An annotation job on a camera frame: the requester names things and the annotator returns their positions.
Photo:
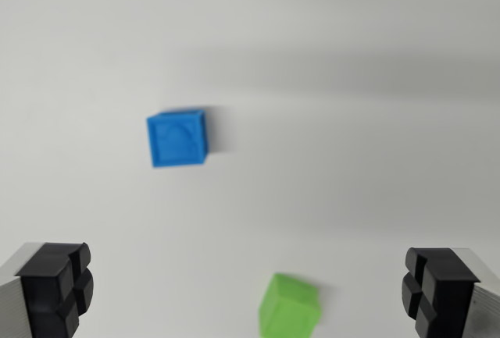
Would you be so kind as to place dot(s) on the black-padded silver gripper right finger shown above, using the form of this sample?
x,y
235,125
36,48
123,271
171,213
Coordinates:
x,y
449,291

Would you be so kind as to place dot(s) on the black-padded silver gripper left finger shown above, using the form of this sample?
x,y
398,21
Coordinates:
x,y
43,287

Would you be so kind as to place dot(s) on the green embossed plastic cube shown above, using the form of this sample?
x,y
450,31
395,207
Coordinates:
x,y
287,308

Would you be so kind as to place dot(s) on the blue embossed plastic cube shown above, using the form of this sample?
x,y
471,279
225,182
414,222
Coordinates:
x,y
176,139

